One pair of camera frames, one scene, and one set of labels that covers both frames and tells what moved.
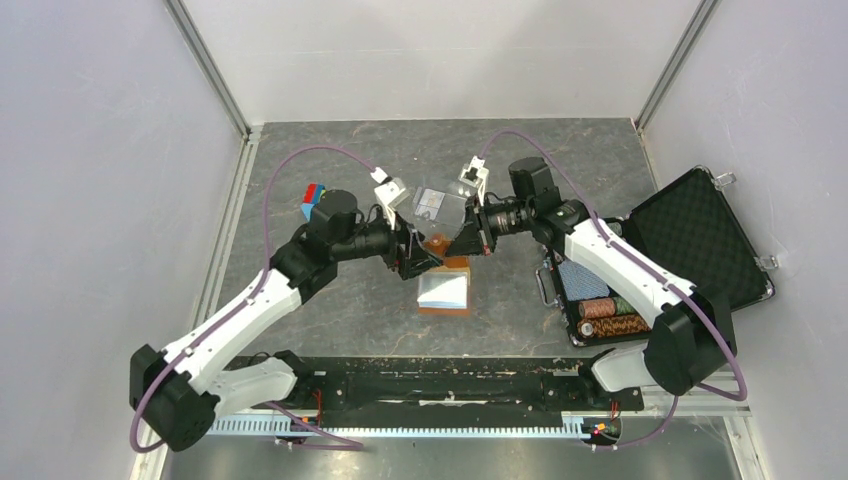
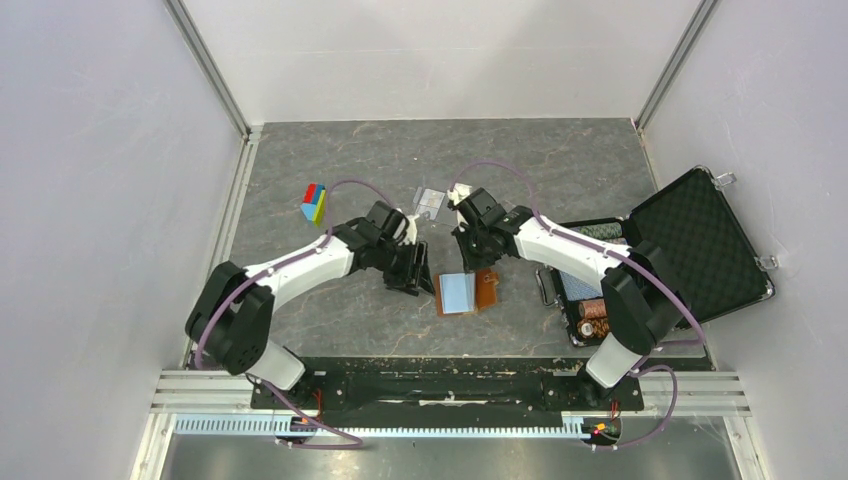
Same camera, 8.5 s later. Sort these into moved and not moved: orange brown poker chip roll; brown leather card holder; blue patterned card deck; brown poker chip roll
Moved: brown leather card holder
Not moved: blue patterned card deck; orange brown poker chip roll; brown poker chip roll
